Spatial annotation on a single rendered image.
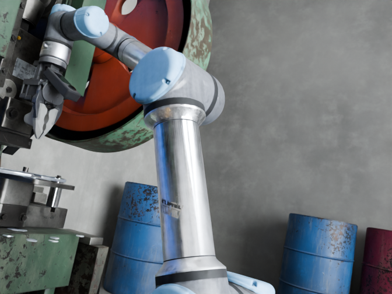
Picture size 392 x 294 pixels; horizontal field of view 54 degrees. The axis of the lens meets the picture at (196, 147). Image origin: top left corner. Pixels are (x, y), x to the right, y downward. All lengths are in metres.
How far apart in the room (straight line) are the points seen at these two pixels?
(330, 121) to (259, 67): 1.03
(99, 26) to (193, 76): 0.38
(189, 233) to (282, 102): 3.77
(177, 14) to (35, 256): 0.88
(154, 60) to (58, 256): 0.65
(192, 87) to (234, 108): 3.77
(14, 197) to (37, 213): 0.12
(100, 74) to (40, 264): 0.73
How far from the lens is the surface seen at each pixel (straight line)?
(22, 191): 1.09
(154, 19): 1.47
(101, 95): 1.47
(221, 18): 5.02
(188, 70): 0.71
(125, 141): 1.38
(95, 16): 1.03
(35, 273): 1.11
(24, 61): 1.19
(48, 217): 1.21
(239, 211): 4.22
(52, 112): 1.09
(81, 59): 1.28
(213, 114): 0.79
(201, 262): 0.61
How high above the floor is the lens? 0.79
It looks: 9 degrees up
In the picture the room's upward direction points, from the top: 11 degrees clockwise
